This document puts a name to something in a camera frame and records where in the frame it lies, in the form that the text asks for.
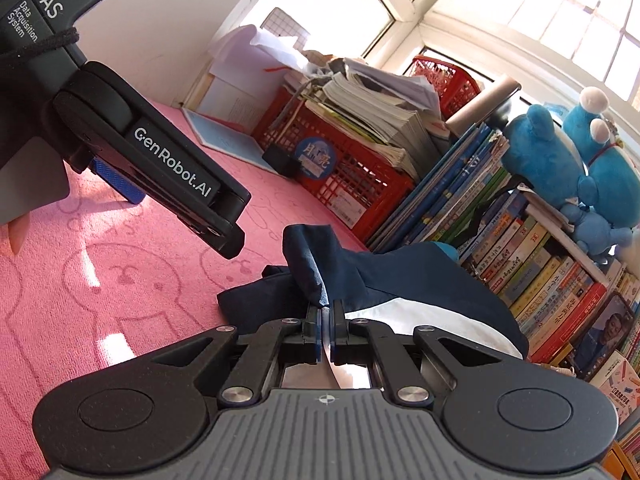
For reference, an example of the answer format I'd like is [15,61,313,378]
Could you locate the stack of papers and booklets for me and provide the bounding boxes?
[285,57,448,181]

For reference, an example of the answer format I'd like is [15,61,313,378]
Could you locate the large red plastic crate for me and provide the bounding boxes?
[251,87,416,243]

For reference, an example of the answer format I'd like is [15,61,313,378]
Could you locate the round blue plush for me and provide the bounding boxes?
[431,241,461,262]

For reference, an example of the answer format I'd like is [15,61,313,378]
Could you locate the white paper sheets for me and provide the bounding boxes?
[207,25,311,126]

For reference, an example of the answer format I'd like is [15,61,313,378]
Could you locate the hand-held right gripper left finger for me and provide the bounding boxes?
[147,302,325,407]

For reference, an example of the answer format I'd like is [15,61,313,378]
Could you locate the row of books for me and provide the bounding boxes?
[367,121,640,461]

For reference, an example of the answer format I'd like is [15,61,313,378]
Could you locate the small black box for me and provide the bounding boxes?
[262,146,296,177]

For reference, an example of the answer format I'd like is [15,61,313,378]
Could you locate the person's left hand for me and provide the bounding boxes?
[7,210,33,256]

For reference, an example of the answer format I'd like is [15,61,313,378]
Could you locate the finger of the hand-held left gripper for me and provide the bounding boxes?
[117,160,247,260]
[90,156,147,206]

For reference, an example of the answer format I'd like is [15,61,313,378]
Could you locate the black cord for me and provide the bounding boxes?
[0,29,81,68]

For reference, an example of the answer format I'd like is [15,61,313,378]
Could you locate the blue plush toy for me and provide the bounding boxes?
[500,105,586,211]
[562,87,640,262]

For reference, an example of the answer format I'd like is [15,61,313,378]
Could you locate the black phone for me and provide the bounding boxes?
[570,292,637,381]

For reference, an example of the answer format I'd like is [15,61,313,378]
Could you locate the wooden drawer organizer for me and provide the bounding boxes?
[602,442,640,480]

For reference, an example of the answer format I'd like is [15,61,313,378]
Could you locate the small red plastic basket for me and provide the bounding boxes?
[411,55,483,120]

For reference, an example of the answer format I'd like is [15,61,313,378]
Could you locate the pink printed blanket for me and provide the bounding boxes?
[0,100,381,480]

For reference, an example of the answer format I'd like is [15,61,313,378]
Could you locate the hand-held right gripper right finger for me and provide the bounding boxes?
[334,300,506,407]

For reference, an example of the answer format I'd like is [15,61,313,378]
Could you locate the white framed window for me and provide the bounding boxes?
[345,0,640,116]

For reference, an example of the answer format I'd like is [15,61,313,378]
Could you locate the white grid board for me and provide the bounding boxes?
[260,7,311,51]

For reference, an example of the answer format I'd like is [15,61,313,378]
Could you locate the grey pole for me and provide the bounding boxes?
[446,76,521,138]

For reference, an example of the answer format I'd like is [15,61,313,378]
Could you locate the white and navy jacket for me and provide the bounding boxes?
[216,224,531,391]

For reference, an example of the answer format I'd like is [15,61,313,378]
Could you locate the white printed cardboard box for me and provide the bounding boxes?
[590,350,640,428]

